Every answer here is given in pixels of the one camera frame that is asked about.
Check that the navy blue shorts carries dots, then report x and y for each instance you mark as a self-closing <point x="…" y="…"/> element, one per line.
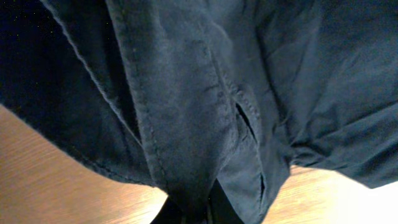
<point x="209" y="101"/>

